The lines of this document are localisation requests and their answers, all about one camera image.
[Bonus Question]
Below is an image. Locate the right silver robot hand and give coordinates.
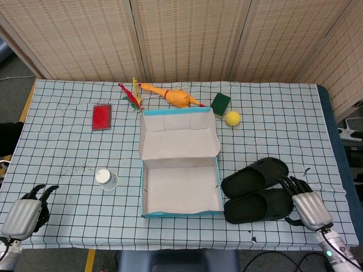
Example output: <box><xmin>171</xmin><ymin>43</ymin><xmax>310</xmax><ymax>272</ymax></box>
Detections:
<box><xmin>279</xmin><ymin>175</ymin><xmax>334</xmax><ymax>232</ymax></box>

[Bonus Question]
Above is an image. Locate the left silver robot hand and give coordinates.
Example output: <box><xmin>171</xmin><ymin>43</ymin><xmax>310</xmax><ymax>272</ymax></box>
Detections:
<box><xmin>0</xmin><ymin>184</ymin><xmax>60</xmax><ymax>241</ymax></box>

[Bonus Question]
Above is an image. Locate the black rubber slipper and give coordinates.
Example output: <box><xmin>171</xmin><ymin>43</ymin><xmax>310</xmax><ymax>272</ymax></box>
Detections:
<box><xmin>223</xmin><ymin>186</ymin><xmax>296</xmax><ymax>224</ymax></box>
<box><xmin>221</xmin><ymin>157</ymin><xmax>290</xmax><ymax>199</ymax></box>

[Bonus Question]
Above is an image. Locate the blue cardboard shoe box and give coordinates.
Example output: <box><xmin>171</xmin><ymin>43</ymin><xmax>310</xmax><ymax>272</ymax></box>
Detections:
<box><xmin>138</xmin><ymin>106</ymin><xmax>225</xmax><ymax>219</ymax></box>

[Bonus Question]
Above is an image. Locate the black bulky object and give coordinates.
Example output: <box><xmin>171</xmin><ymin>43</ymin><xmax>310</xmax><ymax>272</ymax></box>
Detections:
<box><xmin>0</xmin><ymin>121</ymin><xmax>25</xmax><ymax>156</ymax></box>

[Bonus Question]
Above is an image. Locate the dark blue padded table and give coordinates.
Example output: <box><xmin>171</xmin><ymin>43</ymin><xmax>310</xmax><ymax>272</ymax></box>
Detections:
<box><xmin>316</xmin><ymin>84</ymin><xmax>360</xmax><ymax>247</ymax></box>

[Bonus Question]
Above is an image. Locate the white plastic floor object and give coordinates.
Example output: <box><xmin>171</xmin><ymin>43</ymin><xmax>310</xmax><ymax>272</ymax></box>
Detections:
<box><xmin>339</xmin><ymin>117</ymin><xmax>363</xmax><ymax>141</ymax></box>

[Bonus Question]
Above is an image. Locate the white paper cup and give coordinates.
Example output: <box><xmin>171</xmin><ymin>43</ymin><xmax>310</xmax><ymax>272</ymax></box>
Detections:
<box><xmin>95</xmin><ymin>168</ymin><xmax>119</xmax><ymax>192</ymax></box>

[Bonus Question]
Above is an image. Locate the yellow foam ball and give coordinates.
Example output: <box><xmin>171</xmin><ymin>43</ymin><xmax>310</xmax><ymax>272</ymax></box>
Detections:
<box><xmin>225</xmin><ymin>110</ymin><xmax>242</xmax><ymax>128</ymax></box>

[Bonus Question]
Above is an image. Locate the red ink pad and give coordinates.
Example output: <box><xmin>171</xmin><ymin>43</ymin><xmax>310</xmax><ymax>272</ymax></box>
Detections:
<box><xmin>91</xmin><ymin>104</ymin><xmax>112</xmax><ymax>131</ymax></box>

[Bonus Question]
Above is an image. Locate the green yellow sponge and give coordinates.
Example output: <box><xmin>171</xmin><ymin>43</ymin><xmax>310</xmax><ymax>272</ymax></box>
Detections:
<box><xmin>209</xmin><ymin>92</ymin><xmax>231</xmax><ymax>119</ymax></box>

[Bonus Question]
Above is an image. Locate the dark blue chair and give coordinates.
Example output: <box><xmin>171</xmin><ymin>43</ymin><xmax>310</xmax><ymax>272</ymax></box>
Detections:
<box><xmin>117</xmin><ymin>250</ymin><xmax>240</xmax><ymax>272</ymax></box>

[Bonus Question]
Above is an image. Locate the red yellow feather shuttlecock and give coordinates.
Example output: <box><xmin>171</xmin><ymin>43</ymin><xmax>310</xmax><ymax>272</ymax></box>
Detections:
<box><xmin>118</xmin><ymin>76</ymin><xmax>145</xmax><ymax>114</ymax></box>

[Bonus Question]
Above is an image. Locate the yellow rubber chicken toy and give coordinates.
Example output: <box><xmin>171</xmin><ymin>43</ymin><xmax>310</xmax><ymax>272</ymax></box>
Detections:
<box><xmin>138</xmin><ymin>82</ymin><xmax>208</xmax><ymax>109</ymax></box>

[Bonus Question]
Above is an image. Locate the woven folding screen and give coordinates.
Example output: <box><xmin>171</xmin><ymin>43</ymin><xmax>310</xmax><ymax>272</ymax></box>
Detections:
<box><xmin>0</xmin><ymin>0</ymin><xmax>363</xmax><ymax>116</ymax></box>

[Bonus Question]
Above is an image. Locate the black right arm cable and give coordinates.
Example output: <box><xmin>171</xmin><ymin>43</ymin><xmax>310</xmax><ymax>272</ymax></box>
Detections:
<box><xmin>319</xmin><ymin>223</ymin><xmax>363</xmax><ymax>266</ymax></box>

